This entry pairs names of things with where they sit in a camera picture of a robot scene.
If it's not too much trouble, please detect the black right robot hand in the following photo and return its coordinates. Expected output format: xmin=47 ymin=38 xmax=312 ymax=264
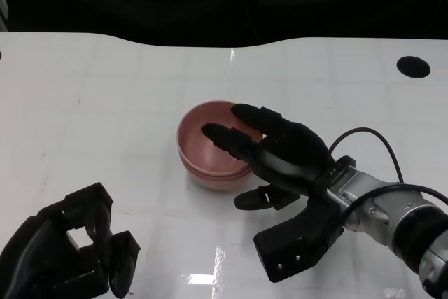
xmin=201 ymin=102 xmax=337 ymax=211

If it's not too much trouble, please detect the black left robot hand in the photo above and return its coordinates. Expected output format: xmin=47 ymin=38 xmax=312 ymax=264
xmin=0 ymin=182 xmax=142 ymax=299

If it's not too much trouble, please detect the black round table grommet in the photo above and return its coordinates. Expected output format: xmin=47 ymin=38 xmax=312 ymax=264
xmin=396 ymin=55 xmax=431 ymax=78

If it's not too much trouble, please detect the white background object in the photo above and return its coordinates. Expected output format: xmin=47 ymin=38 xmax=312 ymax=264
xmin=0 ymin=0 xmax=10 ymax=32

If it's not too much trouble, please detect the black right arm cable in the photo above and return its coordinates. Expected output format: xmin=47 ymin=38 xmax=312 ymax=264
xmin=328 ymin=127 xmax=448 ymax=216

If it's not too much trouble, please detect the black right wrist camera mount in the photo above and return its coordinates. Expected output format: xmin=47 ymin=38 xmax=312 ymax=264
xmin=253 ymin=204 xmax=346 ymax=283

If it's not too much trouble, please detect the thin hanging background cable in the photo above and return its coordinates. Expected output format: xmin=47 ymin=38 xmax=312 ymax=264
xmin=244 ymin=0 xmax=262 ymax=45

